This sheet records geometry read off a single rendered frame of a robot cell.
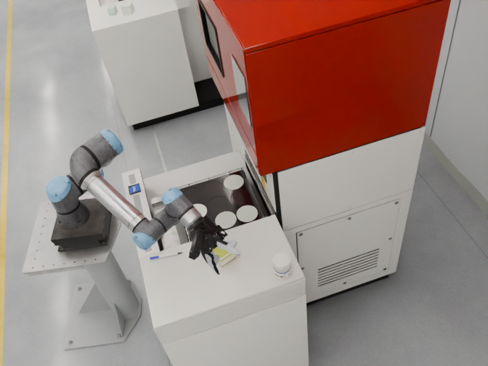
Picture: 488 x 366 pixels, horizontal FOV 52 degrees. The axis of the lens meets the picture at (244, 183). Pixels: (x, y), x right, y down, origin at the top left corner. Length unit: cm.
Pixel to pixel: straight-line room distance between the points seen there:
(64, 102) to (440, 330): 369
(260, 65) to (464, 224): 218
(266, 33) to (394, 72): 54
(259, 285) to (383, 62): 96
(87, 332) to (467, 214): 252
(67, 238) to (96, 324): 91
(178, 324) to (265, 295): 36
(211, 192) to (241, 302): 65
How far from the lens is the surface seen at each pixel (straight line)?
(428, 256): 331
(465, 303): 318
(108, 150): 201
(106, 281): 283
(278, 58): 169
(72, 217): 245
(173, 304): 203
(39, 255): 259
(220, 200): 238
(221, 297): 200
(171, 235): 233
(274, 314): 218
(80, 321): 329
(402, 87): 203
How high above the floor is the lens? 268
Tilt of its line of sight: 47 degrees down
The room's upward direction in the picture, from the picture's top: 9 degrees counter-clockwise
